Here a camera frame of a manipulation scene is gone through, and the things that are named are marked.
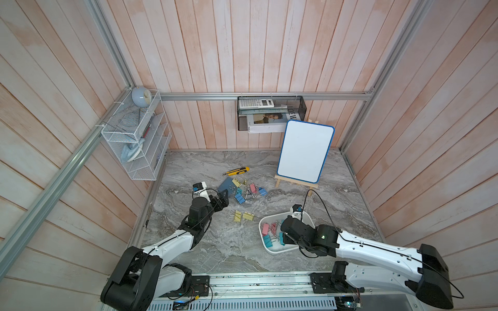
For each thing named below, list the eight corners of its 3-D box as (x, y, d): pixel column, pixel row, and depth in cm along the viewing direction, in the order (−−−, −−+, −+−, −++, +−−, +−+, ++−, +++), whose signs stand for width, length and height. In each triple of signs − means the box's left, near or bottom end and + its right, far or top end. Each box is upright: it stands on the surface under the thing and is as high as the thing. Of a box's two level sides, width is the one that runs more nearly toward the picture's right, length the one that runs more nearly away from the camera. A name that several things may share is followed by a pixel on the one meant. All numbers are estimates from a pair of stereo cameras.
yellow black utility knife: (224, 178, 109) (224, 176, 108) (222, 173, 111) (222, 171, 110) (250, 171, 112) (250, 169, 111) (248, 167, 114) (248, 165, 113)
